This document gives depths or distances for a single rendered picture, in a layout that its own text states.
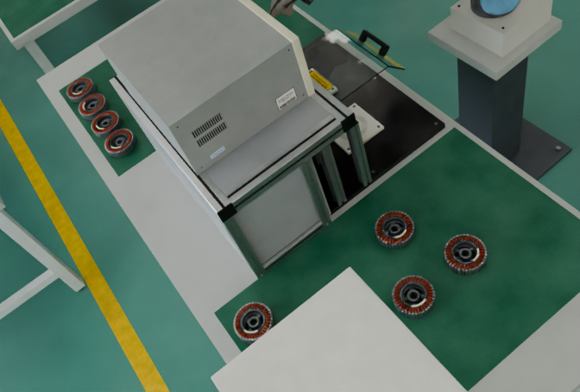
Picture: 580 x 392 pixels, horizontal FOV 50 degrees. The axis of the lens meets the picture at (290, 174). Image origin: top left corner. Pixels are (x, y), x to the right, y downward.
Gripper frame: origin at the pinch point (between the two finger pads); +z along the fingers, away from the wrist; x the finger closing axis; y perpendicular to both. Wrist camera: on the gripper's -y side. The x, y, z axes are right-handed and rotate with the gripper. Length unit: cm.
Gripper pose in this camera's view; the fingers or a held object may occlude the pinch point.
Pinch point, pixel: (271, 12)
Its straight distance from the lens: 187.7
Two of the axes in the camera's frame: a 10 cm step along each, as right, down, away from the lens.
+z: -6.2, 7.7, 1.6
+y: 5.5, 2.7, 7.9
